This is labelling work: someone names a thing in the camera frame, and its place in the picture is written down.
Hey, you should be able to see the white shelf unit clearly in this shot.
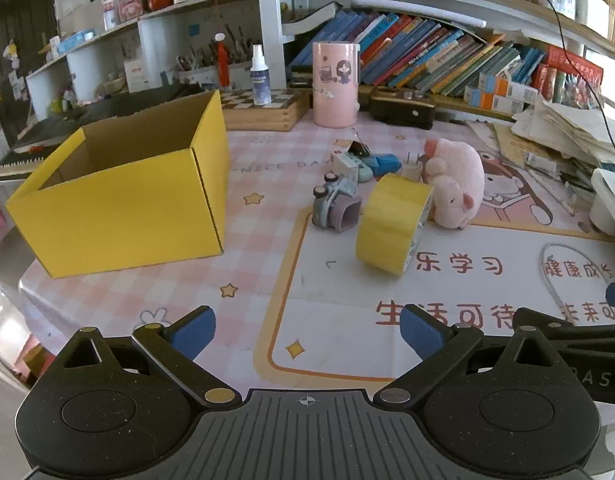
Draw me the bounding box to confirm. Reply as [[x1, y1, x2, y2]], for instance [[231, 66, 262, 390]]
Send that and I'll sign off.
[[24, 0, 288, 106]]

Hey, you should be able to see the stack of white orange boxes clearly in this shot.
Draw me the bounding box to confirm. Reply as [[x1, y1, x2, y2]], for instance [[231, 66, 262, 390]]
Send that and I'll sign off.
[[465, 72, 538, 113]]

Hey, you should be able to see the white spray bottle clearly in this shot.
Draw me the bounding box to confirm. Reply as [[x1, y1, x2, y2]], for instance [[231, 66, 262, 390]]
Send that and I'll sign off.
[[250, 44, 272, 107]]

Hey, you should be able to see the black case with knobs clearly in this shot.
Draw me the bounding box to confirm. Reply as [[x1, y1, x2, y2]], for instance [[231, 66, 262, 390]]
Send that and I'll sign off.
[[370, 86, 437, 131]]

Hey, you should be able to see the grey wire loop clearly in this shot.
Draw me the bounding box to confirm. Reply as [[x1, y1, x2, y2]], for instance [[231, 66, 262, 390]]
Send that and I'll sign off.
[[540, 242, 613, 318]]

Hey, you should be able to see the yellow cardboard box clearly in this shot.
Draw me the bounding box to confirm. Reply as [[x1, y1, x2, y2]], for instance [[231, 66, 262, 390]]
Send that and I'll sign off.
[[6, 89, 231, 279]]

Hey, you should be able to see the black electric keyboard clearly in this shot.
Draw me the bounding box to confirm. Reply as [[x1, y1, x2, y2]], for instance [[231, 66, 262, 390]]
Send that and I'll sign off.
[[0, 85, 208, 183]]

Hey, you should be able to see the red printed box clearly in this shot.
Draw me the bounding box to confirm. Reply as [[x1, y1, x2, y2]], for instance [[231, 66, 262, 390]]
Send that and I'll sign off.
[[532, 45, 605, 111]]

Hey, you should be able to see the dark door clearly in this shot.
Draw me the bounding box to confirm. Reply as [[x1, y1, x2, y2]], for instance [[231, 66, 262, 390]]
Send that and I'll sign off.
[[0, 0, 55, 126]]

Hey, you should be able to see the white pen holder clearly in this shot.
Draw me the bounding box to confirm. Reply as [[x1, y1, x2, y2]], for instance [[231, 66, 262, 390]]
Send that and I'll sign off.
[[177, 57, 253, 86]]

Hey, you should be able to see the blue plastic toy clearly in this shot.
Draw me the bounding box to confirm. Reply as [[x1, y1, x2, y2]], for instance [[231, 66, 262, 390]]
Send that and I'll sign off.
[[370, 154, 402, 177]]

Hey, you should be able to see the pink cylinder container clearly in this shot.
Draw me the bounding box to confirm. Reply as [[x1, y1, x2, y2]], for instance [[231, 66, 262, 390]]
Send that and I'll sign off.
[[312, 41, 361, 128]]

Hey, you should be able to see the blue grey toy car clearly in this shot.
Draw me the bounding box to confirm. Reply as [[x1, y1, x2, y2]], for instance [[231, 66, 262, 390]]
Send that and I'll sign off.
[[312, 172, 363, 233]]

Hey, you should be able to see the row of books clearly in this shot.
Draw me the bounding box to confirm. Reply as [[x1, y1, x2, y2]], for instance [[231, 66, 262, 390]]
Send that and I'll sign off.
[[287, 7, 545, 98]]

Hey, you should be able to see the pile of papers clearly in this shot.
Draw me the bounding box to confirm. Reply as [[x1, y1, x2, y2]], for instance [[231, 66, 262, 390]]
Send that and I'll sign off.
[[510, 100, 615, 181]]

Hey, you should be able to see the red white tube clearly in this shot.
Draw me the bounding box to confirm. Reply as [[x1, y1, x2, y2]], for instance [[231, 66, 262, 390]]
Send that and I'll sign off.
[[213, 32, 230, 88]]

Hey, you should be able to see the small white box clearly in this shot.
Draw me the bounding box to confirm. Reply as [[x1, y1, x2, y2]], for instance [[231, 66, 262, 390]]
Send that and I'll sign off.
[[330, 150, 361, 181]]

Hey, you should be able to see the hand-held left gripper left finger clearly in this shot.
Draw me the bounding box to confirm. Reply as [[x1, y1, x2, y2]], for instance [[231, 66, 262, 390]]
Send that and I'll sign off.
[[52, 306, 243, 408]]

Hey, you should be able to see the pink printed box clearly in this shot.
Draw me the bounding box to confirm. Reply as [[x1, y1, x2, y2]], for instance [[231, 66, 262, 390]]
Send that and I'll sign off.
[[118, 0, 147, 23]]

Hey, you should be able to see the wooden chessboard box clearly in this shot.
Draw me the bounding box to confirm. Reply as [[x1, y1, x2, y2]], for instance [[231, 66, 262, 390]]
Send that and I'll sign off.
[[220, 87, 311, 132]]

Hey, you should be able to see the white box red label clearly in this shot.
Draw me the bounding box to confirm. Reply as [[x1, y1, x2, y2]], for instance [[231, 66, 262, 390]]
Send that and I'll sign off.
[[123, 57, 150, 92]]

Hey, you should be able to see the black cable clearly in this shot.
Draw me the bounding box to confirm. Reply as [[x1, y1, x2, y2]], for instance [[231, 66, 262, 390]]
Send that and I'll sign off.
[[525, 0, 615, 171]]

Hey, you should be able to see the pink checked desktop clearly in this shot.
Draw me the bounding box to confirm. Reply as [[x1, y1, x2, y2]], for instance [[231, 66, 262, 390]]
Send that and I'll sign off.
[[17, 87, 615, 401]]

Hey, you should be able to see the pink plush pig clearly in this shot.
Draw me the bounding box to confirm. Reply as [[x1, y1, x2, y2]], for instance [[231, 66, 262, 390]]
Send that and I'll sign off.
[[422, 137, 487, 231]]

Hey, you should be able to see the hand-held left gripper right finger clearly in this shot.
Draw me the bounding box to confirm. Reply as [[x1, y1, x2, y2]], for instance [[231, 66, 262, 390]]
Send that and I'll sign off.
[[372, 304, 568, 408]]

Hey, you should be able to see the small white cup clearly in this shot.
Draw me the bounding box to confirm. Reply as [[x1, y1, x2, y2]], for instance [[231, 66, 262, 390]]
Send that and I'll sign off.
[[402, 152, 428, 181]]

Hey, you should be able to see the blue tissue pack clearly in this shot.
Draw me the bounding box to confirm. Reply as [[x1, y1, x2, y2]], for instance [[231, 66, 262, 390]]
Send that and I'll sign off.
[[52, 30, 95, 56]]

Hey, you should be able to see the yellow tape roll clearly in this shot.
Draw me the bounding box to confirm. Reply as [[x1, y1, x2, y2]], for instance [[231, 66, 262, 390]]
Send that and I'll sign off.
[[356, 172, 435, 276]]

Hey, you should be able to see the white device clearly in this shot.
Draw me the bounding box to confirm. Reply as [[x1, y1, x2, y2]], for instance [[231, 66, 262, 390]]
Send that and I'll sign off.
[[590, 167, 615, 236]]

